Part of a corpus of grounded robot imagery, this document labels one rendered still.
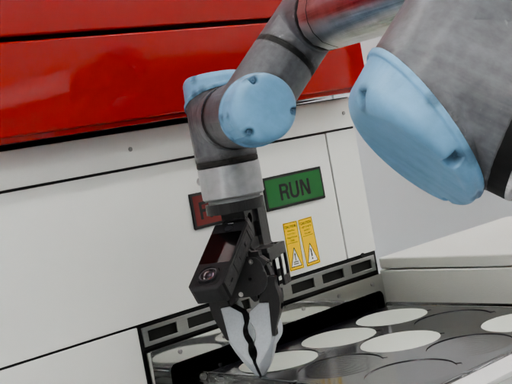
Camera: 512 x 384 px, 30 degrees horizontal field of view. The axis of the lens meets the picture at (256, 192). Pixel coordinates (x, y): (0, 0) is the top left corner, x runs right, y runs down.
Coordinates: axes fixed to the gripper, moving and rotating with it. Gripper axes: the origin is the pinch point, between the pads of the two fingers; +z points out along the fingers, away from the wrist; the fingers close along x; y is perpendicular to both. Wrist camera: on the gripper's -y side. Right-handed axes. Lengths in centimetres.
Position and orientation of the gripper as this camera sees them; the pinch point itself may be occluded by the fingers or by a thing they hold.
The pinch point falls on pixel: (257, 366)
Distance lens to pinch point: 116.0
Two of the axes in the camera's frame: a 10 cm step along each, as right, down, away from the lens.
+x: -9.1, 1.5, 3.8
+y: 3.6, -1.1, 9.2
